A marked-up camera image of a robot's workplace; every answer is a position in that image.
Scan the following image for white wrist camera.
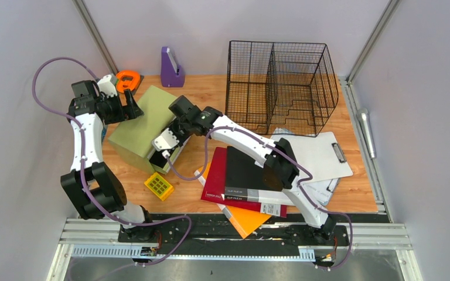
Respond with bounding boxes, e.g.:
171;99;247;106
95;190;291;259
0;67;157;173
151;128;180;152
97;74;118;98

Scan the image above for red folder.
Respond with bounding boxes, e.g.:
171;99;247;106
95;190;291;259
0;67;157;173
201;148;287;218

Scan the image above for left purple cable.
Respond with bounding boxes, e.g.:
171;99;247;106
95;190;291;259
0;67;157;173
32;57;192;281

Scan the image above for yellow grid box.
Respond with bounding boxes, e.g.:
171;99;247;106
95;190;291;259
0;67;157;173
144;172;175;201

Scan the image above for black clip file folder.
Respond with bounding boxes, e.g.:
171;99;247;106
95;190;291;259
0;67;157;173
223;146;299;206

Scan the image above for white clipboard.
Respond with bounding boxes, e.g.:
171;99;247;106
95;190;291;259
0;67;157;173
271;132;353;182

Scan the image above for orange folder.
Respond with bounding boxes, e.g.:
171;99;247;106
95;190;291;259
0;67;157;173
194;167;271;239

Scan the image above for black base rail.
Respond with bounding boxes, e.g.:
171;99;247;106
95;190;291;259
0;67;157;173
115;214;349;256

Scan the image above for blue white toy brick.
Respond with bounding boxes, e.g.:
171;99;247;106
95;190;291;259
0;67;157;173
101;126;107;142

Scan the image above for black wire mesh basket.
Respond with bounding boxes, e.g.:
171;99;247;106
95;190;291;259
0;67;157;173
225;40;339;137

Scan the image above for purple tape dispenser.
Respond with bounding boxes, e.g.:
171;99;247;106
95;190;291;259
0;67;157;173
160;46;186;88

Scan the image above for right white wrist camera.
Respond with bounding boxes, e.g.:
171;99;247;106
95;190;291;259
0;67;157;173
151;128;180;152

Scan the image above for green drawer cabinet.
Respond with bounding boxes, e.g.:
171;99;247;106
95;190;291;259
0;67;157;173
108;85;177;174

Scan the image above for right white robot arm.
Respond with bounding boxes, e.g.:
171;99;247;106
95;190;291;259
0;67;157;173
152;95;336;245

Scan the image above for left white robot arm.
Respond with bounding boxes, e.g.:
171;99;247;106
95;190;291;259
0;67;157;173
60;74;156;242

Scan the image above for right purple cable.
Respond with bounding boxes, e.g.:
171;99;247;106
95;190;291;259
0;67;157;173
165;126;354;271

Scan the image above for purple cable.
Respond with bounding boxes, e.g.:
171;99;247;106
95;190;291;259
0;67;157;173
32;57;192;281
165;126;354;271

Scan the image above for papers under clipboard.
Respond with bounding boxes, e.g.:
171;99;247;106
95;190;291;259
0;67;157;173
301;179;340;206

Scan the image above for orange tape roll holder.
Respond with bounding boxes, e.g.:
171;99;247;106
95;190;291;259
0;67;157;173
116;70;143;92

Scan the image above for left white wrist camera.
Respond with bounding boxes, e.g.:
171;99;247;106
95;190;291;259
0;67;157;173
97;74;118;98

